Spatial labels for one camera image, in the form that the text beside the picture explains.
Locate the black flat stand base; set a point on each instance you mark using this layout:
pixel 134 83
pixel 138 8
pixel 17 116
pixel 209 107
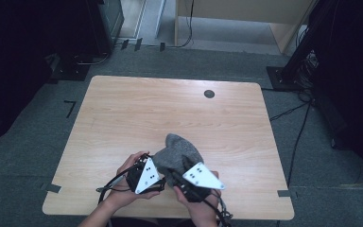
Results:
pixel 71 72

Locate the grey floor tape piece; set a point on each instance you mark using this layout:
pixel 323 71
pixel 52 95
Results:
pixel 53 188
pixel 285 193

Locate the beige wooden desk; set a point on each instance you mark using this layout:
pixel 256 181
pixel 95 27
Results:
pixel 233 8

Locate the dark round table grommet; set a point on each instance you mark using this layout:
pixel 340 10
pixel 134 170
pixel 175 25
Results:
pixel 209 94

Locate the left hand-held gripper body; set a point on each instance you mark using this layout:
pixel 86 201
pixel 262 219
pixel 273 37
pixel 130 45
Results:
pixel 146 178

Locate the grey knitted sock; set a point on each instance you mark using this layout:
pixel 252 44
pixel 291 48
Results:
pixel 176 151

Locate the person's left hand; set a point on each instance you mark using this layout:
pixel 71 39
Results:
pixel 121 195

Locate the dark curtain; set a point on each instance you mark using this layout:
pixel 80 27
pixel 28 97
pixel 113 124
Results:
pixel 19 63
pixel 356 78

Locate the black metal stand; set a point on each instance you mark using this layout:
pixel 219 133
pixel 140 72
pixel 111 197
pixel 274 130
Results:
pixel 291 67

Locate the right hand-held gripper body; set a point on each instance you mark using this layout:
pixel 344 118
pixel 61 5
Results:
pixel 198 181

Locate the person's right hand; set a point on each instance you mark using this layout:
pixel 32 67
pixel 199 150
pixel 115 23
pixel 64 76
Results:
pixel 201 211

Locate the person's dark trousers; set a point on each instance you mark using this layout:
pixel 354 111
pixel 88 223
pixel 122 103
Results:
pixel 157 223

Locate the dark floor tape strip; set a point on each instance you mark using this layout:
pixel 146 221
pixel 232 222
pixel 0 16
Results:
pixel 124 44
pixel 162 46
pixel 138 44

